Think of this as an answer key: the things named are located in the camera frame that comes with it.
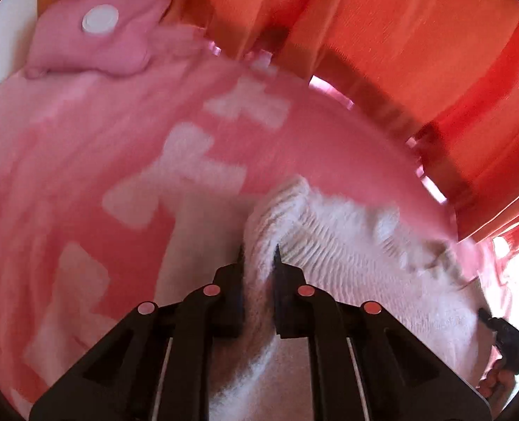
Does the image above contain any person's right hand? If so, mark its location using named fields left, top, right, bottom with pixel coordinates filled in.
left=476, top=360, right=517, bottom=406

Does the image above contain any orange curtain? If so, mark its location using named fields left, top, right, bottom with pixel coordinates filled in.
left=36, top=0, right=519, bottom=246

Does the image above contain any pink cloth bundle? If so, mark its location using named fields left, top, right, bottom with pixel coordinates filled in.
left=25, top=0, right=175, bottom=80

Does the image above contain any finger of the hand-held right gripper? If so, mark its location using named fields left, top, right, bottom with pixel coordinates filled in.
left=478, top=307, right=519, bottom=374

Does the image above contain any white round disc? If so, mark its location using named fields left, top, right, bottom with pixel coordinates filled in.
left=82, top=4, right=120, bottom=34

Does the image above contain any white knit small garment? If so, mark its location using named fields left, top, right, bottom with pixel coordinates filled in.
left=159, top=175, right=503, bottom=421

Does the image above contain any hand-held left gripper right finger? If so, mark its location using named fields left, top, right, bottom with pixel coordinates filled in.
left=274, top=245, right=492, bottom=421

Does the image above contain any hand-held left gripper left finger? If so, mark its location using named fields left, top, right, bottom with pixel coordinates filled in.
left=29, top=246, right=247, bottom=421

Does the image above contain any pink blanket with white pattern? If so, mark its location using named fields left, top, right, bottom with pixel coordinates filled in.
left=0, top=22, right=506, bottom=419

